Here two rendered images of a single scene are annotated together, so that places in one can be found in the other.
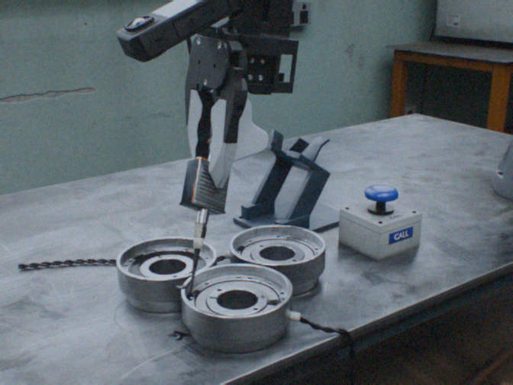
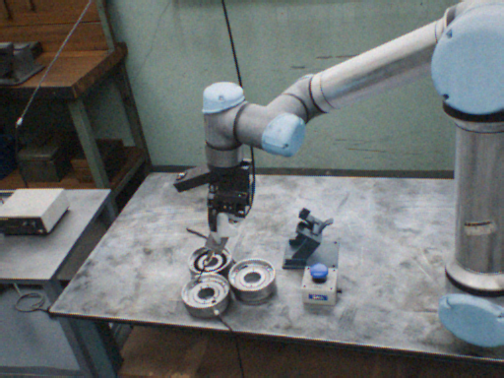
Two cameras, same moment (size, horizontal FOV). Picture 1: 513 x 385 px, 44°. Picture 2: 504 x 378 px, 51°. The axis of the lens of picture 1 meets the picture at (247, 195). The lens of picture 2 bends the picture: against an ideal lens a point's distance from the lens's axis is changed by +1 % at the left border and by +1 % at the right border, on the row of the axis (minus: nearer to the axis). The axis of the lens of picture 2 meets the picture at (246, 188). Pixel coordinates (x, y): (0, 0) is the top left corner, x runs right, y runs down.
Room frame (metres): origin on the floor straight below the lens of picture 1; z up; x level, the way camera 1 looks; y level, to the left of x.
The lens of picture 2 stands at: (0.10, -0.74, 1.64)
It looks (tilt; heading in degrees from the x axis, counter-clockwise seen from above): 33 degrees down; 52
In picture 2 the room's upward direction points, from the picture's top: 9 degrees counter-clockwise
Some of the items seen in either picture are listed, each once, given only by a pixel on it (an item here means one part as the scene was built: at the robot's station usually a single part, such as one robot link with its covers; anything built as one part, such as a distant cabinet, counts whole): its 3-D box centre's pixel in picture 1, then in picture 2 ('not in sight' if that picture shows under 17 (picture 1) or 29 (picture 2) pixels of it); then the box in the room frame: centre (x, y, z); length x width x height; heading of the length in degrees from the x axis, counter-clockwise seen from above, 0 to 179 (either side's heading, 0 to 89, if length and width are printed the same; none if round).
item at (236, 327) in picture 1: (237, 307); (207, 295); (0.53, 0.01, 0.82); 0.10 x 0.10 x 0.04
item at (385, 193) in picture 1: (380, 206); (319, 277); (0.71, -0.16, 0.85); 0.04 x 0.04 x 0.05
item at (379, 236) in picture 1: (382, 224); (322, 285); (0.71, -0.17, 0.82); 0.08 x 0.07 x 0.05; 123
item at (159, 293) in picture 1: (168, 273); (211, 264); (0.60, 0.09, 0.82); 0.10 x 0.10 x 0.04
